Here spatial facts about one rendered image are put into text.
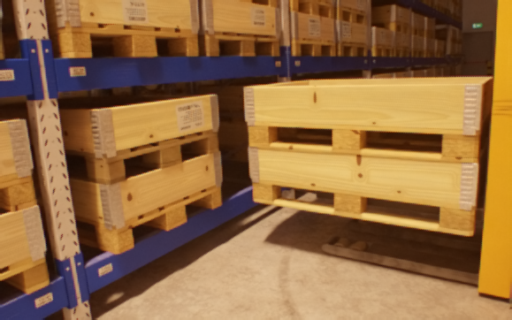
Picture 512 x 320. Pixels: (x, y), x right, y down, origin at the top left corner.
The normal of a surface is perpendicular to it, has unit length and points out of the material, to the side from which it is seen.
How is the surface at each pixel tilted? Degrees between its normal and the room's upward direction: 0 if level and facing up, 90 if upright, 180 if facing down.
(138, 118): 90
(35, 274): 90
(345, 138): 90
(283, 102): 90
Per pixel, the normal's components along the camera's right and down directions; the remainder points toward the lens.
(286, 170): -0.54, 0.20
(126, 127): 0.84, 0.07
